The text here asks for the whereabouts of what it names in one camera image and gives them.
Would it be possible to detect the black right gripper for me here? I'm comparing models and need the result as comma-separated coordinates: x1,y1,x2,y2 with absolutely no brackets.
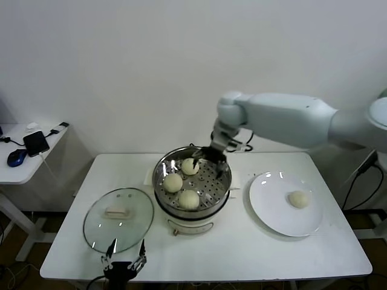
190,146,227,178

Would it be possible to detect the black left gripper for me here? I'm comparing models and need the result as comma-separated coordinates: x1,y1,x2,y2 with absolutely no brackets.
100,237,148,290

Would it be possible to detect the white steamed baozi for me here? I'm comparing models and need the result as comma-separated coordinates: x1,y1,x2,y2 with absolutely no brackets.
180,157,200,176
177,189,200,211
286,190,310,209
163,173,184,193

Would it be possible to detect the glass lid with cream handle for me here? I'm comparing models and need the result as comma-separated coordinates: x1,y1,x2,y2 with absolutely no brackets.
83,187,155,254

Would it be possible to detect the stainless steel steamer basket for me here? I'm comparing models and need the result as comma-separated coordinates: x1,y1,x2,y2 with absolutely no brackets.
152,146,232,213

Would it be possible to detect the white electric cooking pot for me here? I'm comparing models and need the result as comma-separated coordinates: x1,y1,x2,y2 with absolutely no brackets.
141,167,241,237

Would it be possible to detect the white oval plate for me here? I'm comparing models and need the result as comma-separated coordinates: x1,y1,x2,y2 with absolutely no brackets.
248,171,323,238

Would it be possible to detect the white side desk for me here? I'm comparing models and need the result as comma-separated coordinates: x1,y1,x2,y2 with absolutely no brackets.
0,123,71,263

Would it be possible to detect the black smartphone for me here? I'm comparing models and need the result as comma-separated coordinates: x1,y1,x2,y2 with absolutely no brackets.
22,131,50,158

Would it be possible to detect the blue computer mouse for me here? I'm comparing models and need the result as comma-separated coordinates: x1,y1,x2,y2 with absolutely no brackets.
6,149,27,168

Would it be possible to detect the black power adapter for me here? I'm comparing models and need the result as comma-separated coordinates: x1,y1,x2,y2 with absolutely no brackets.
356,150,379,175

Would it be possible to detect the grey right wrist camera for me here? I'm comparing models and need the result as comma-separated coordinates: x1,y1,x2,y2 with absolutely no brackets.
210,120,242,152

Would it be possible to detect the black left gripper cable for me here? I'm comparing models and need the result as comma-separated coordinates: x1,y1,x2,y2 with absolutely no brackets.
87,274,106,290

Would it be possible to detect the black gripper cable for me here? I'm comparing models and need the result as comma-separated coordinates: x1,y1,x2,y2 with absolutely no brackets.
87,274,106,290
226,129,255,153

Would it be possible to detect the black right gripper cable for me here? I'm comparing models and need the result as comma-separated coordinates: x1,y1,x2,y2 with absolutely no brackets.
226,129,255,153

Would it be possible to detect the white phone charging cable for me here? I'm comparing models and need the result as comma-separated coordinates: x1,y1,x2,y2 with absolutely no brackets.
37,152,60,185

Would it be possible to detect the white hanging cable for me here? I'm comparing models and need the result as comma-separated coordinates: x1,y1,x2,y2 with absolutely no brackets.
338,147,376,189

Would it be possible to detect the black hanging power cable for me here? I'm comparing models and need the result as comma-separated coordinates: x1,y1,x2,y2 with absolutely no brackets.
341,163,383,211

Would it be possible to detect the black cable adapter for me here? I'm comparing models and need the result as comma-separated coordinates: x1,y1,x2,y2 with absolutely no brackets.
45,122,70,137

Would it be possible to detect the black desk cable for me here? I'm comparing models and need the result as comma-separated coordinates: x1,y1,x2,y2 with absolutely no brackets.
0,135,24,149

